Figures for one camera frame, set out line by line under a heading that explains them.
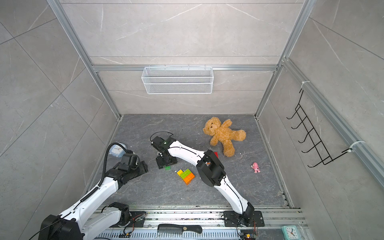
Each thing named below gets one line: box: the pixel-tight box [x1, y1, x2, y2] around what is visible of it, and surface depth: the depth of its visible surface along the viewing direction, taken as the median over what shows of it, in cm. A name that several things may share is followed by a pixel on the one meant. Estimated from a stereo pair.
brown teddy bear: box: [203, 117, 247, 158], surface depth 102 cm
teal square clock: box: [281, 225, 302, 240], surface depth 70 cm
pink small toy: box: [251, 162, 261, 174], surface depth 92 cm
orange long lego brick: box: [183, 172, 196, 186], surface depth 85 cm
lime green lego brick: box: [180, 168, 192, 179], surface depth 87 cm
